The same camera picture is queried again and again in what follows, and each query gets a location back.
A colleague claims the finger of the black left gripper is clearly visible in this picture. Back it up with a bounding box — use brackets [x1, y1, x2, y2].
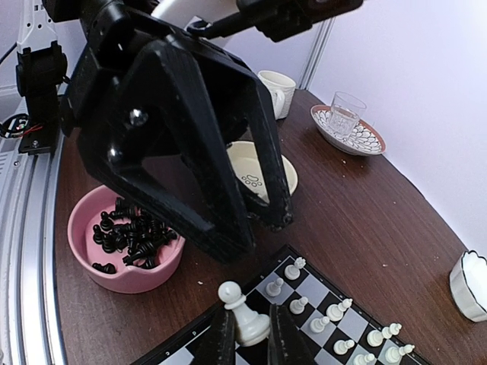
[212, 75, 294, 232]

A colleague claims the white scalloped bowl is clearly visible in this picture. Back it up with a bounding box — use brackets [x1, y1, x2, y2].
[449, 250, 486, 322]

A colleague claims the white chess piece tall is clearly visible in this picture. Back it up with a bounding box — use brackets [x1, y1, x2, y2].
[385, 344, 415, 363]
[367, 323, 402, 348]

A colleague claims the patterned saucer plate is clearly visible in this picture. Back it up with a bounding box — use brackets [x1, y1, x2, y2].
[310, 104, 386, 157]

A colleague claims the cream bowl with spout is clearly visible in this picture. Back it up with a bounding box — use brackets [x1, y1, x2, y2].
[226, 140, 299, 205]

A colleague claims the clear glass tumbler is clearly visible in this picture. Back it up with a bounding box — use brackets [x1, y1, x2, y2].
[329, 91, 367, 138]

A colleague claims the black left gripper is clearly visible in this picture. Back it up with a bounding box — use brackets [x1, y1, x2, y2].
[59, 1, 274, 263]

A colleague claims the aluminium frame post left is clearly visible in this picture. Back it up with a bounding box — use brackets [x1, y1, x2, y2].
[298, 17, 336, 90]

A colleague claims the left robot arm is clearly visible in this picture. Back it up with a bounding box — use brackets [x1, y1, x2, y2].
[16, 1, 361, 263]

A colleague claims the white rook corner piece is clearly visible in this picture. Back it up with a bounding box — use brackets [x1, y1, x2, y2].
[284, 257, 306, 281]

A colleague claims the pink bowl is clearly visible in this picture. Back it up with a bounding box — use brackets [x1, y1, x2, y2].
[67, 186, 185, 294]

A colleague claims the black and white chessboard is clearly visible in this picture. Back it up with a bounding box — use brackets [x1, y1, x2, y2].
[132, 245, 431, 364]

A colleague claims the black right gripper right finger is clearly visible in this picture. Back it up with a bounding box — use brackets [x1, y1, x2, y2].
[267, 304, 315, 365]

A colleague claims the white textured ceramic mug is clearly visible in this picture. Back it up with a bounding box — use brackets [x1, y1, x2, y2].
[257, 70, 296, 120]

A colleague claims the aluminium front rail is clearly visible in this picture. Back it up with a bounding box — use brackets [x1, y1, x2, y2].
[1, 139, 67, 364]

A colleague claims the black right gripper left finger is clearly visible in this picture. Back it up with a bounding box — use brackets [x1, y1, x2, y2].
[193, 309, 236, 365]

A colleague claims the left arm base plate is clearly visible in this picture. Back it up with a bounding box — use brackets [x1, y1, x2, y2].
[1, 113, 59, 155]

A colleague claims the black chess pieces pile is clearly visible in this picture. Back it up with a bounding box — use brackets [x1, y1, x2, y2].
[92, 197, 179, 270]

